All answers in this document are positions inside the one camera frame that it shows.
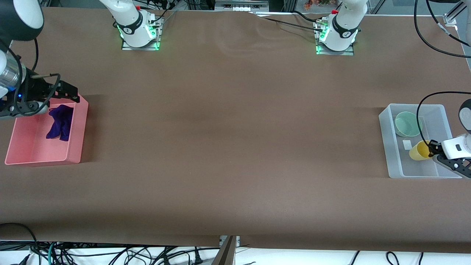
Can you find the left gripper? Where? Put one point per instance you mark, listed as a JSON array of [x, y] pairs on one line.
[[435, 147]]

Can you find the white power strip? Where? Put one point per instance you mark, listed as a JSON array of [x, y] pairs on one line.
[[241, 6]]

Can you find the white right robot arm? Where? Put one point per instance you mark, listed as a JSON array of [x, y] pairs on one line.
[[134, 31]]

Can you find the white paper label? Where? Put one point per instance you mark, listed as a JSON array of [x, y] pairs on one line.
[[407, 145]]

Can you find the pink plastic bin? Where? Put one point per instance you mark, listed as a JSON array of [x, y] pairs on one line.
[[36, 147]]

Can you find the yellow plastic cup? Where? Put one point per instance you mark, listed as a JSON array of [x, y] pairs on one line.
[[418, 151]]

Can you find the purple cloth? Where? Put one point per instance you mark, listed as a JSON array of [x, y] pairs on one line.
[[60, 121]]

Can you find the mint green bowl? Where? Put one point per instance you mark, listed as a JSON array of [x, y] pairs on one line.
[[406, 125]]

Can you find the wooden post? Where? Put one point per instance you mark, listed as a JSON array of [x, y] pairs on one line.
[[225, 254]]

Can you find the clear plastic bin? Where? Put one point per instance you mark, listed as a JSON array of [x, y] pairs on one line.
[[419, 167]]

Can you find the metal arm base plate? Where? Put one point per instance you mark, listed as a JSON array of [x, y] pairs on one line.
[[127, 48], [349, 53]]

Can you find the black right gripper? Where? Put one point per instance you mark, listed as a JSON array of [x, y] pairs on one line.
[[36, 89]]

